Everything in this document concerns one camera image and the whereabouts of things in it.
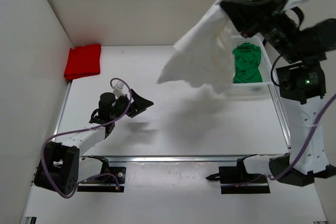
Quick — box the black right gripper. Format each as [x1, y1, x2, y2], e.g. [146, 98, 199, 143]
[220, 0, 302, 64]

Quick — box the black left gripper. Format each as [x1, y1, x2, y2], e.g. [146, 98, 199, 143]
[111, 89, 154, 120]

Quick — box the white t-shirt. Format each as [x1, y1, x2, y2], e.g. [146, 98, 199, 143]
[157, 0, 235, 94]

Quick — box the red t-shirt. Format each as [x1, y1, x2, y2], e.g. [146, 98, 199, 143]
[64, 44, 101, 81]

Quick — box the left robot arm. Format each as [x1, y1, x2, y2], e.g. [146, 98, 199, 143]
[34, 89, 154, 198]

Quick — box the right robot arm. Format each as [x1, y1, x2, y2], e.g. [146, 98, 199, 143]
[220, 0, 335, 187]

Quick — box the green t-shirt in basket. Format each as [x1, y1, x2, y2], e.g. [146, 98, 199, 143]
[233, 42, 262, 84]

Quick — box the white plastic basket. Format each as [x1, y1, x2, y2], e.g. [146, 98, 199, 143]
[227, 35, 272, 100]

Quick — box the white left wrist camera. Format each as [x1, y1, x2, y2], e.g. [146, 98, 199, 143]
[111, 81, 125, 98]

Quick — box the aluminium table edge rail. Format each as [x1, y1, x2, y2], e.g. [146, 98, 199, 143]
[81, 154, 292, 164]

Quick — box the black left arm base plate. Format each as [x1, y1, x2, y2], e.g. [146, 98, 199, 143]
[77, 165, 127, 193]

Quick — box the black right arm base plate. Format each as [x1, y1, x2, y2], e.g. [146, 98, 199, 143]
[205, 155, 270, 195]

